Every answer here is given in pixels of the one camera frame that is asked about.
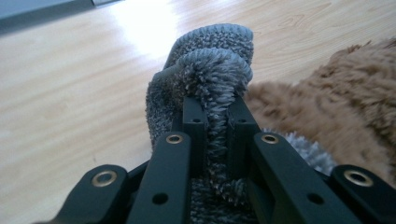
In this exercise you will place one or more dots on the brown teddy bear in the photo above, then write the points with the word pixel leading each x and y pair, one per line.
pixel 336 112

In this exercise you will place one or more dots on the grey fluffy cloth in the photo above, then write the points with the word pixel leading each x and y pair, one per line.
pixel 211 71

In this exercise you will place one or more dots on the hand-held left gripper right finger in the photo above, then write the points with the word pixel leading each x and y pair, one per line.
pixel 239 137

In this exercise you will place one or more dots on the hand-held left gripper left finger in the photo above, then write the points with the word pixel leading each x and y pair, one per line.
pixel 196 137

